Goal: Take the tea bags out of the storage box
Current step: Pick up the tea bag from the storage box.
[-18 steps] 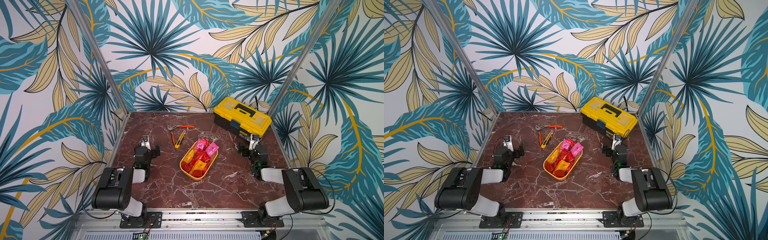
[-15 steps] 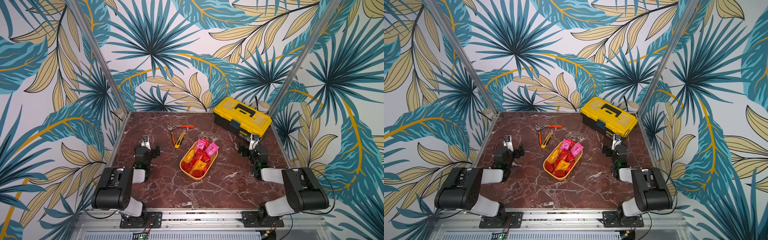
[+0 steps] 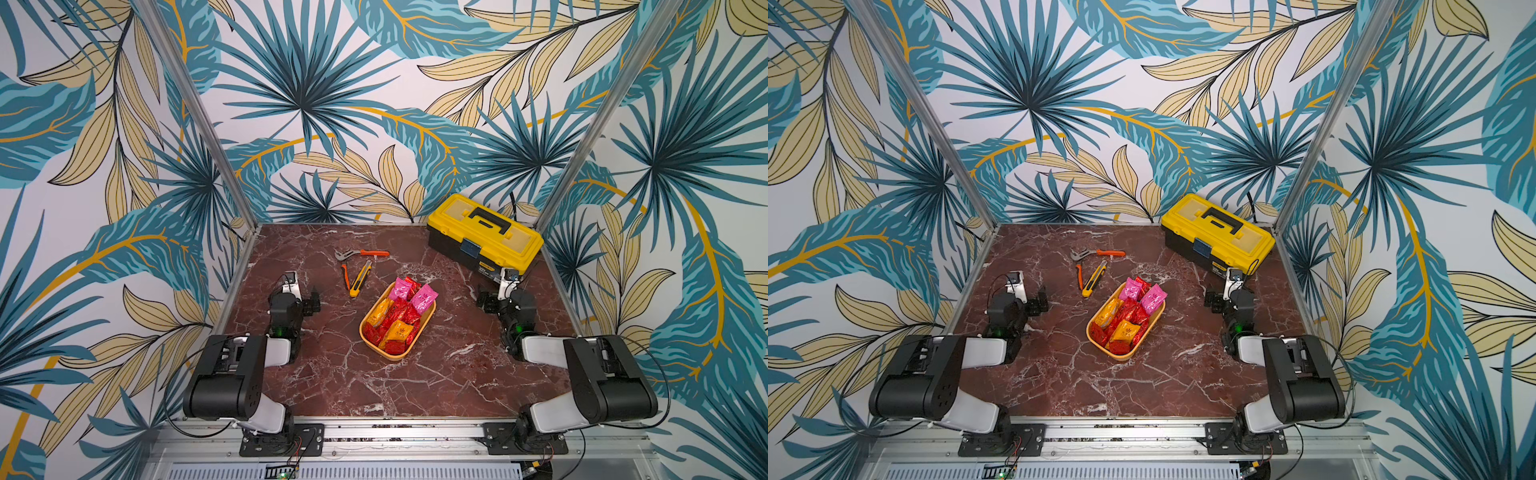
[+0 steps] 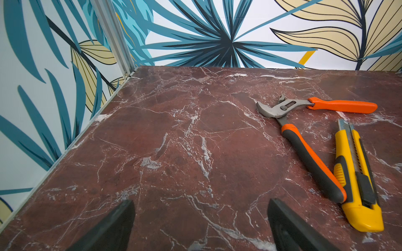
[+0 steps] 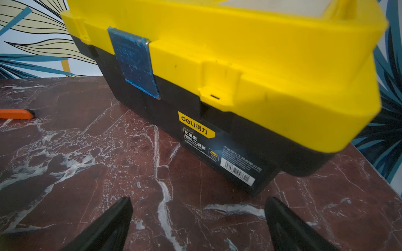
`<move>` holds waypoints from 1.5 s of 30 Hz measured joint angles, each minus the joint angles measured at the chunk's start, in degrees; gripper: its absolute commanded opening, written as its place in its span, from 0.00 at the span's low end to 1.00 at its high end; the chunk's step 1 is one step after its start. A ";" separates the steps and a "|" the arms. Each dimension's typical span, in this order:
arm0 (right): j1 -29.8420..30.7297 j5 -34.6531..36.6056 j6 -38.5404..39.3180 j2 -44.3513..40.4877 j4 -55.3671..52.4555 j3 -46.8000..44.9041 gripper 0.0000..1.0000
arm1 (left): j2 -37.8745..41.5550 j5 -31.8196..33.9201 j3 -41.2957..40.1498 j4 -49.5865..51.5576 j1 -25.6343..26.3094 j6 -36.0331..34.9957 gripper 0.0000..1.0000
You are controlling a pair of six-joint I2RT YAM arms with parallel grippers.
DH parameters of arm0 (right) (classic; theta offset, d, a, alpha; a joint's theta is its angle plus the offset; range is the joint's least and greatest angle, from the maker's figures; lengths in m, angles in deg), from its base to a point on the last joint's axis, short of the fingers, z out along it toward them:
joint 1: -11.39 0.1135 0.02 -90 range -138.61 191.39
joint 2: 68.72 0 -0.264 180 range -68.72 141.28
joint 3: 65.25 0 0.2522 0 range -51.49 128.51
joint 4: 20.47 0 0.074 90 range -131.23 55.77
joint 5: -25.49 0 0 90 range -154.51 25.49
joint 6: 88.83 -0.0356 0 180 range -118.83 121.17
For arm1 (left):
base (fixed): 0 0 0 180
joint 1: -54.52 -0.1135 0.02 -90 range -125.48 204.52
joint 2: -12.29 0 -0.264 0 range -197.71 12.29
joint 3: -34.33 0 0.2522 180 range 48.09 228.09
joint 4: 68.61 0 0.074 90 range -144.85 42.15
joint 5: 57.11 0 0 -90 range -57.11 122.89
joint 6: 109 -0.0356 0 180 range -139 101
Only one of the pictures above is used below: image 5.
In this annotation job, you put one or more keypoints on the yellow black deli toolbox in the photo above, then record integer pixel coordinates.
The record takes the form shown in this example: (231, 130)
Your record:
(252, 88)

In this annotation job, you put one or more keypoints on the orange handled pliers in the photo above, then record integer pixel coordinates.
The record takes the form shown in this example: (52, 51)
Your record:
(24, 114)

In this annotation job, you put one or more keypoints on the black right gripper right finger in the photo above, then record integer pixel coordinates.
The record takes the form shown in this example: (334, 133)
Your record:
(289, 232)

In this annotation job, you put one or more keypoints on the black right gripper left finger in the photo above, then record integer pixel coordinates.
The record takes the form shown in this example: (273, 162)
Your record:
(106, 233)

